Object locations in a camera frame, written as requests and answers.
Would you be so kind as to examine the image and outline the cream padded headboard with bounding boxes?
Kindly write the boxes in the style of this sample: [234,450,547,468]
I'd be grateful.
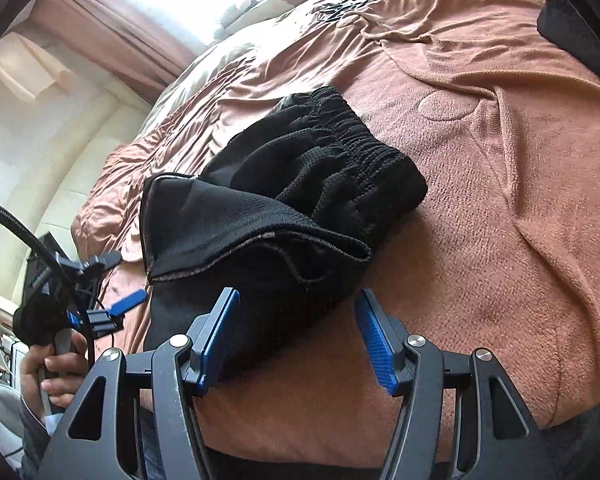
[0,81,150,316]

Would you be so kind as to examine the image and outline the beige hanging cloth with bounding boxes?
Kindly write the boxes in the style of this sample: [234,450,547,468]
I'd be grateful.
[0,32,76,103]

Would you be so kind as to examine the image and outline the black pants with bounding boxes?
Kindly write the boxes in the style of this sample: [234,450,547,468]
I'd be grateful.
[140,87,427,377]

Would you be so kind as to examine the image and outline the brown bed blanket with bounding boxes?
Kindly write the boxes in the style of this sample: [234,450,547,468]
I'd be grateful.
[69,0,600,466]

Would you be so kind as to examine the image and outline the person left hand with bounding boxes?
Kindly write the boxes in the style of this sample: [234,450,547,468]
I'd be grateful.
[20,330,88,422]

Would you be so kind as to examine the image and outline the beige duvet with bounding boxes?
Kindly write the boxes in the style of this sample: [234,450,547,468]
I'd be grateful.
[136,0,406,137]

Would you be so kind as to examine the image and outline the black cable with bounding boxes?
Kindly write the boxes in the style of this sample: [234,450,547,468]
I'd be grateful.
[0,195,97,366]

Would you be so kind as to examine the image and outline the black clothes hangers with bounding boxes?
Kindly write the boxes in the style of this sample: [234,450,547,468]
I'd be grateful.
[312,0,375,23]

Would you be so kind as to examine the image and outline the pink curtain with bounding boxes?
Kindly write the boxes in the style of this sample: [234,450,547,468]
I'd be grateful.
[30,0,196,103]

